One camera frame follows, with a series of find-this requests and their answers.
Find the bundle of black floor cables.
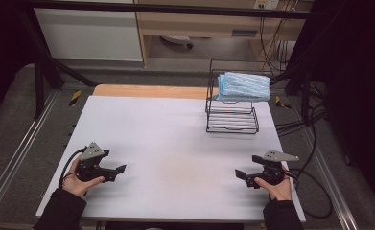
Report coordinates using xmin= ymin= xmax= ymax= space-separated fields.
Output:
xmin=272 ymin=80 xmax=328 ymax=137

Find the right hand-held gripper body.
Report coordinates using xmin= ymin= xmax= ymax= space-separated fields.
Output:
xmin=251 ymin=149 xmax=300 ymax=187

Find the white power strip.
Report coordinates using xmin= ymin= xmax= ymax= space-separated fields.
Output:
xmin=252 ymin=0 xmax=281 ymax=11

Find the wooden desk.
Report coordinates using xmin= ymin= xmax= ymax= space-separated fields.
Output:
xmin=133 ymin=0 xmax=314 ymax=68

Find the white chair base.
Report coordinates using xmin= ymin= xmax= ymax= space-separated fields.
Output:
xmin=159 ymin=34 xmax=195 ymax=50

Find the aluminium floor rail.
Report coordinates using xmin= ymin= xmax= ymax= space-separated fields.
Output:
xmin=298 ymin=123 xmax=360 ymax=230
xmin=0 ymin=90 xmax=61 ymax=219

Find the hand-held gripper cable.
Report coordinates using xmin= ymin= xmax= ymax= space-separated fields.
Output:
xmin=58 ymin=147 xmax=87 ymax=190
xmin=282 ymin=126 xmax=335 ymax=220

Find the black metal frame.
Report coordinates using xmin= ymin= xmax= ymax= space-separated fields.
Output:
xmin=15 ymin=0 xmax=323 ymax=120

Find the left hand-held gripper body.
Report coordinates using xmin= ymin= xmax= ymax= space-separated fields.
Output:
xmin=75 ymin=141 xmax=113 ymax=184

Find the person's left hand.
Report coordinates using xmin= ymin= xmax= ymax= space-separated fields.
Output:
xmin=61 ymin=155 xmax=106 ymax=197

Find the yellow black floor tape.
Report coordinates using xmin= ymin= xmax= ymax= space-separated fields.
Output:
xmin=68 ymin=89 xmax=82 ymax=107
xmin=274 ymin=95 xmax=293 ymax=110

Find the black wire rack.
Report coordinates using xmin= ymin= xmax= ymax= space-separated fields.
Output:
xmin=204 ymin=58 xmax=275 ymax=135

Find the right hand-held gripper cable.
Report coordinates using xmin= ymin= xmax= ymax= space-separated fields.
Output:
xmin=282 ymin=126 xmax=335 ymax=220

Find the white cabinet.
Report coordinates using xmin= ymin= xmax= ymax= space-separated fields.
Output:
xmin=33 ymin=0 xmax=144 ymax=62

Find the person's right hand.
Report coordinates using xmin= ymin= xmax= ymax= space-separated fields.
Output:
xmin=253 ymin=173 xmax=293 ymax=202

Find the left hand-held gripper cable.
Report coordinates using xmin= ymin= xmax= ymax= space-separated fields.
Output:
xmin=58 ymin=147 xmax=87 ymax=190

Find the blue striped towel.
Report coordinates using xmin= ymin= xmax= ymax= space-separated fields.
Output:
xmin=217 ymin=71 xmax=272 ymax=104

